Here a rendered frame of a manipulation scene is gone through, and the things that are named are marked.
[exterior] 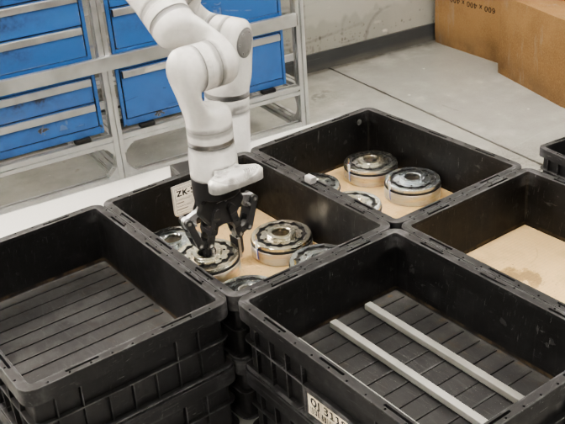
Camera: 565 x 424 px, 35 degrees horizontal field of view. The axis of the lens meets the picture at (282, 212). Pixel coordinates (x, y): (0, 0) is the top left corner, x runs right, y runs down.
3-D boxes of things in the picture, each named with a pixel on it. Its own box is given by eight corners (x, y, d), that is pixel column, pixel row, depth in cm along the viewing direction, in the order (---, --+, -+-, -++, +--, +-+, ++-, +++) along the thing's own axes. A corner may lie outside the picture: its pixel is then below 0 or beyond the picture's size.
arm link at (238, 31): (258, 13, 177) (259, 97, 185) (217, 7, 181) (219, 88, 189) (233, 25, 170) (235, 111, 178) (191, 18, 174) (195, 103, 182)
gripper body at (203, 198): (224, 153, 143) (229, 205, 147) (177, 169, 138) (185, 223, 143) (250, 167, 137) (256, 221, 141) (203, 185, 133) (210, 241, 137)
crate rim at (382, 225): (101, 214, 152) (99, 202, 151) (247, 161, 167) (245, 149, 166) (234, 315, 123) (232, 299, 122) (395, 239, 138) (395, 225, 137)
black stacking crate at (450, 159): (252, 207, 171) (247, 152, 166) (369, 160, 186) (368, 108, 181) (396, 290, 143) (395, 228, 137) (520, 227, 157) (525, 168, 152)
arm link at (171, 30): (250, 58, 129) (202, -8, 134) (199, 73, 124) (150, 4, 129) (240, 90, 134) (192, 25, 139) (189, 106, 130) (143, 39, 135)
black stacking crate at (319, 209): (112, 263, 156) (101, 205, 151) (251, 207, 171) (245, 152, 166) (240, 369, 127) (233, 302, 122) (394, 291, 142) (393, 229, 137)
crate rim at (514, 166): (247, 161, 167) (245, 149, 166) (368, 116, 182) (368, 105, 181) (395, 239, 138) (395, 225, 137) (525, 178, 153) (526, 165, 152)
